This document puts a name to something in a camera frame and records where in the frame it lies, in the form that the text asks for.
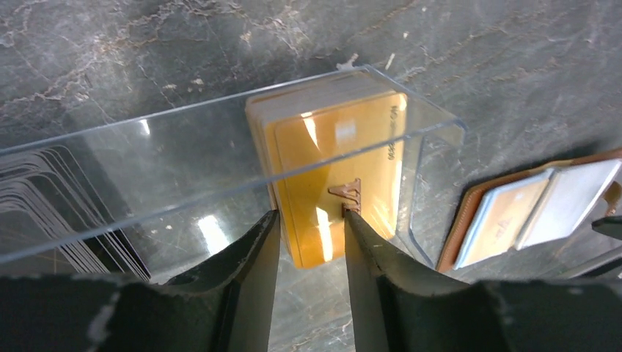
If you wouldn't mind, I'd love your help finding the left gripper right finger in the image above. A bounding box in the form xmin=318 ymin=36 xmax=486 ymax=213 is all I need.
xmin=345 ymin=211 xmax=621 ymax=351

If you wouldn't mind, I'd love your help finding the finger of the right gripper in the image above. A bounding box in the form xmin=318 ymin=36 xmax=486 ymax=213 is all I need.
xmin=591 ymin=216 xmax=622 ymax=241

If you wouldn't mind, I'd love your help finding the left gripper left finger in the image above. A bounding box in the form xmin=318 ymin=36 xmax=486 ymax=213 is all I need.
xmin=1 ymin=210 xmax=280 ymax=351

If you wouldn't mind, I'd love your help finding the brown leather card holder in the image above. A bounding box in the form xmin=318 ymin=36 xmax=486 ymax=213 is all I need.
xmin=436 ymin=149 xmax=621 ymax=272

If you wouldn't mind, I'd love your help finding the clear box with dark cards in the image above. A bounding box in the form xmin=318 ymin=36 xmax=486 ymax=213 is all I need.
xmin=1 ymin=145 xmax=151 ymax=281

